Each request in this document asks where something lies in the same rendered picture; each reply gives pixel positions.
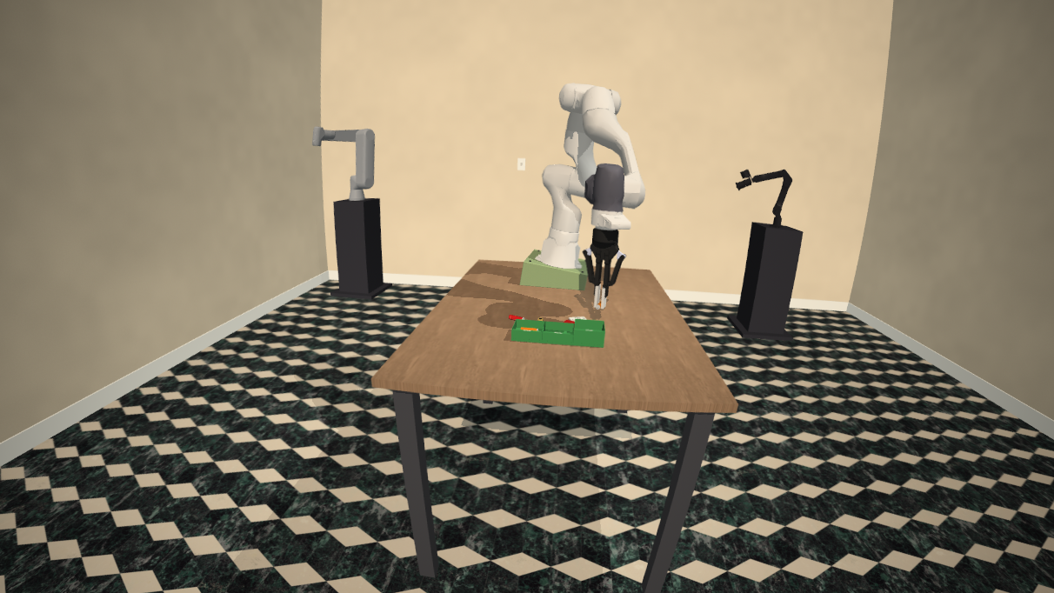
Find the green three-compartment bin rack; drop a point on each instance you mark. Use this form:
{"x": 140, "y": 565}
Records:
{"x": 589, "y": 333}

